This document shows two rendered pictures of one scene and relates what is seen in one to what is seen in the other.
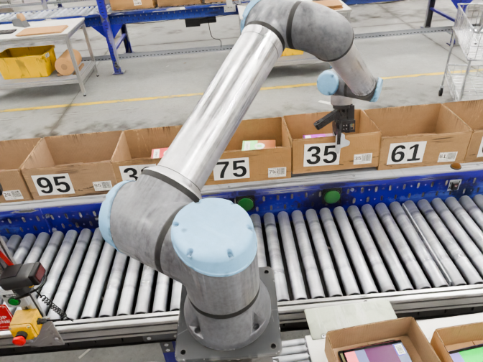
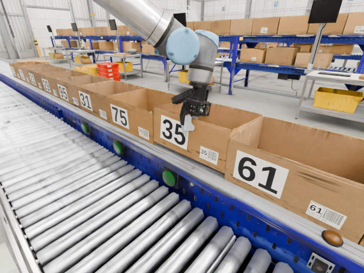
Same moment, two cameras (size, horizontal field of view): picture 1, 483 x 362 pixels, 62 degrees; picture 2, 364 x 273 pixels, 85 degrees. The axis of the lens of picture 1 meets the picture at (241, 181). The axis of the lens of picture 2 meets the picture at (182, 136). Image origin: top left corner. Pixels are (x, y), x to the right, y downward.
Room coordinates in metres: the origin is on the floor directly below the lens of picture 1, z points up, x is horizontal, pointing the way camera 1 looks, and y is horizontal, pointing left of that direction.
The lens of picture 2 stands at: (0.94, -0.90, 1.35)
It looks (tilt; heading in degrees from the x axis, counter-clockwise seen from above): 27 degrees down; 42
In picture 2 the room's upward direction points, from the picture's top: straight up
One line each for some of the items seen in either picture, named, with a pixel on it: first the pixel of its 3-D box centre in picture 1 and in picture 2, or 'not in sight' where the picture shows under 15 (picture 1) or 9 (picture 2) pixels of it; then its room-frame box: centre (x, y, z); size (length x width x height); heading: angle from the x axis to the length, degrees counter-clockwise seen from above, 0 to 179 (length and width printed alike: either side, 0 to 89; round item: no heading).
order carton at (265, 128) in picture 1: (245, 149); (149, 111); (1.63, -0.03, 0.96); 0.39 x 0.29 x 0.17; 90
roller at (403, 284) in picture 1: (384, 244); (153, 257); (1.17, -0.57, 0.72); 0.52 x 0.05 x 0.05; 0
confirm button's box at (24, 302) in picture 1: (16, 297); not in sight; (0.86, 0.75, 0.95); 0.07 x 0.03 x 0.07; 90
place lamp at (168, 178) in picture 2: (332, 197); (168, 179); (1.41, -0.40, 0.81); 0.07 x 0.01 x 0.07; 90
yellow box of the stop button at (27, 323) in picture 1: (37, 325); not in sight; (0.83, 0.71, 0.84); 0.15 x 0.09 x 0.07; 90
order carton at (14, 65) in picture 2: not in sight; (28, 70); (1.61, 2.33, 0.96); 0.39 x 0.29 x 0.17; 91
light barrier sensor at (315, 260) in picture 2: (454, 186); (318, 268); (1.42, -0.96, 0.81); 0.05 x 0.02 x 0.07; 90
